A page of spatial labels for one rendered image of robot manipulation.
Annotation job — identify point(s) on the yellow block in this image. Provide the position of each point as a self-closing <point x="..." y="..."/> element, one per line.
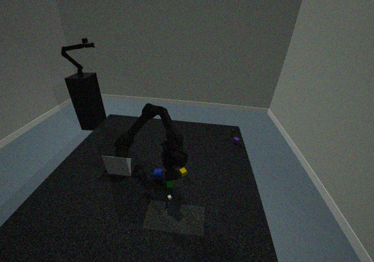
<point x="183" y="172"/>

